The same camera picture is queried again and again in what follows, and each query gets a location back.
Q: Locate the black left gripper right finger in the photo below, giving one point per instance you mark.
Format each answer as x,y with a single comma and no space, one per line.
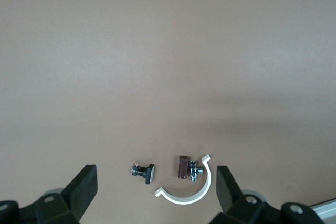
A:
236,203

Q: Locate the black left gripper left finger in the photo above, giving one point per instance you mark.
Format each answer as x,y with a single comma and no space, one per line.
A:
76,197

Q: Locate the white curved pipe clamp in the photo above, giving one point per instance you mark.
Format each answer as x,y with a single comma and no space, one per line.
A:
183,201

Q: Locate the black square switch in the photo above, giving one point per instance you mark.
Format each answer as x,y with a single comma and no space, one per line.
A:
149,173

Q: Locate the brown table cover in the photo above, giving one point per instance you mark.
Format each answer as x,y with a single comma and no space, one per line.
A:
157,51

